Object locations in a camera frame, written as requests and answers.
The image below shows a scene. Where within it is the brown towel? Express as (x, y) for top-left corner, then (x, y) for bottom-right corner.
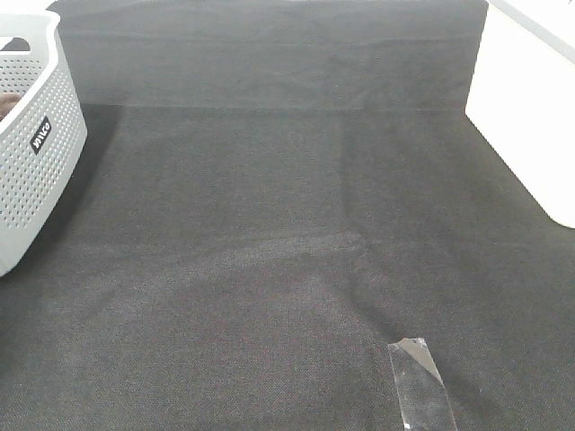
(0, 92), (22, 120)

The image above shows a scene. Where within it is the black table mat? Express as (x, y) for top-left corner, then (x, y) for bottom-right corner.
(1, 1), (574, 430)

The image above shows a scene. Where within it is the clear tape strip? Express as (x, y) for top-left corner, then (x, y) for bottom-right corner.
(387, 338), (457, 431)

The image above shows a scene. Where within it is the grey perforated plastic basket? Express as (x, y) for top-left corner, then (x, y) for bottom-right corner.
(1, 11), (87, 274)

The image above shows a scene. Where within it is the white plastic container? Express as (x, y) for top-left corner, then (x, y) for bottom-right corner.
(465, 1), (574, 228)

